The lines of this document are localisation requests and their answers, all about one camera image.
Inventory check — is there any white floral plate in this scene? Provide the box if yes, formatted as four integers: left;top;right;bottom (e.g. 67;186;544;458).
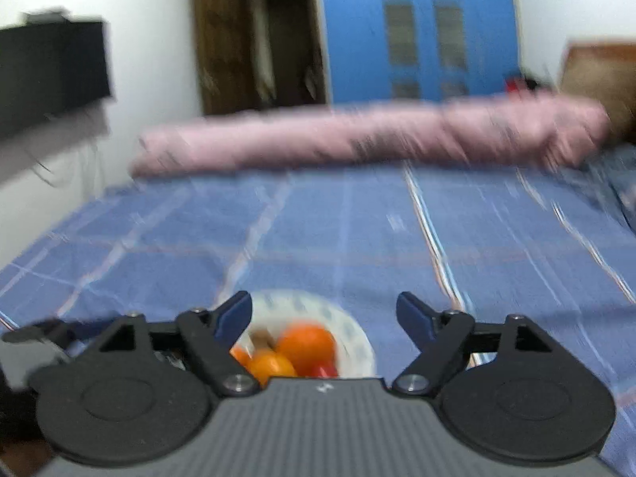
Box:
236;290;377;379

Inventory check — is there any red cherry tomato in pile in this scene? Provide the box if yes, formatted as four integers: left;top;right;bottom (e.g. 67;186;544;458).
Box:
302;361;339;379

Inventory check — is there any wooden headboard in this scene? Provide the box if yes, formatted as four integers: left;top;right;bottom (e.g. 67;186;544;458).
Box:
559;41;635;145

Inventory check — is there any grey-blue blanket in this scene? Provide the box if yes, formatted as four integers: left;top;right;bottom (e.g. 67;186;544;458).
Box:
581;143;635;231

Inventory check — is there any yellow-orange citrus fruit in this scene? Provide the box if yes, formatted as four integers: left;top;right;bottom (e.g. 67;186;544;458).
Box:
247;349;297;388

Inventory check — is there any large orange on plate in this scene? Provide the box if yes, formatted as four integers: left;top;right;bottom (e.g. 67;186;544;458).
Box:
275;323;337;376

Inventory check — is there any blue plaid bed sheet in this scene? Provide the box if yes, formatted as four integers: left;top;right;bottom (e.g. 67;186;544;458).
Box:
1;166;635;476

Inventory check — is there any mandarin orange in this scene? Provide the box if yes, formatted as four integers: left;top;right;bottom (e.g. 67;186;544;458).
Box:
230;345;251;368

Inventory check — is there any red and black bag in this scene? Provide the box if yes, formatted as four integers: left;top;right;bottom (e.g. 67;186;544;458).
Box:
504;73;552;94

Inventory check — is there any blue wardrobe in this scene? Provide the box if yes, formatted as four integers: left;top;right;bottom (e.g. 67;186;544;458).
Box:
318;0;518;103

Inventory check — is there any pink rolled quilt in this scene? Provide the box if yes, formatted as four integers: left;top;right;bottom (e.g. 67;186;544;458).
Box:
129;92;610;178

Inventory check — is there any black wall television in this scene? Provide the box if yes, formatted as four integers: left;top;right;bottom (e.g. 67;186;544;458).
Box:
1;21;111;140

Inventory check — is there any brown wooden door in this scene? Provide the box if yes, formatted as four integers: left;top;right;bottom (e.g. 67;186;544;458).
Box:
193;0;256;115

